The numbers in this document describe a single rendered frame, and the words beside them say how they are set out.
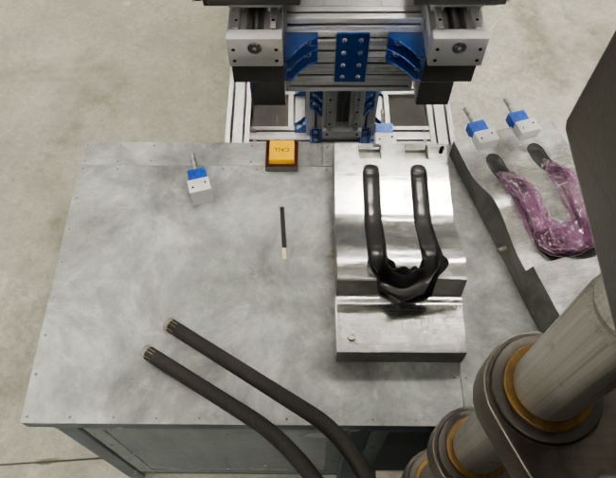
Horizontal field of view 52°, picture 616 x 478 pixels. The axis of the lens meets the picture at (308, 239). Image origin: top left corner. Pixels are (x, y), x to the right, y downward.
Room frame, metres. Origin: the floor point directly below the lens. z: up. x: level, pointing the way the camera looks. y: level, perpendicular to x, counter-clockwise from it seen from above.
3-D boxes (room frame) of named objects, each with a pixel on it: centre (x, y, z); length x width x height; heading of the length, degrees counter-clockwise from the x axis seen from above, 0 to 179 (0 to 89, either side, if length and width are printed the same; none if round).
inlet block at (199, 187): (0.88, 0.27, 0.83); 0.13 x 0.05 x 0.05; 15
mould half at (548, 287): (0.75, -0.55, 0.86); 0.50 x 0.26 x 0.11; 17
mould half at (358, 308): (0.67, -0.19, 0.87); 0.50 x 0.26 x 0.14; 0
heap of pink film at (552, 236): (0.76, -0.54, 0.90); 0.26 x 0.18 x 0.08; 17
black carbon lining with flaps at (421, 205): (0.69, -0.20, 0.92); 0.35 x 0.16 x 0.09; 0
